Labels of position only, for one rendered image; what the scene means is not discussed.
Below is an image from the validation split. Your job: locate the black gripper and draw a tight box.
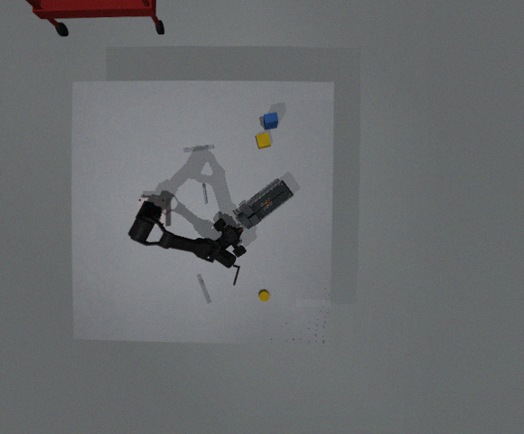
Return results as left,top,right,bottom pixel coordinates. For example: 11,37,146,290
213,218,247,257

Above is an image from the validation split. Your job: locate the yellow cube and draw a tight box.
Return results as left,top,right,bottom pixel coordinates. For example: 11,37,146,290
256,132,271,149

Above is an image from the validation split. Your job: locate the blue block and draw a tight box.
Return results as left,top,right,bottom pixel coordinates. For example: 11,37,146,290
264,112,278,130

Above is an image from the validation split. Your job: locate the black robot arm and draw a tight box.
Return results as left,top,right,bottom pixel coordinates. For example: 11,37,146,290
128,201,240,269

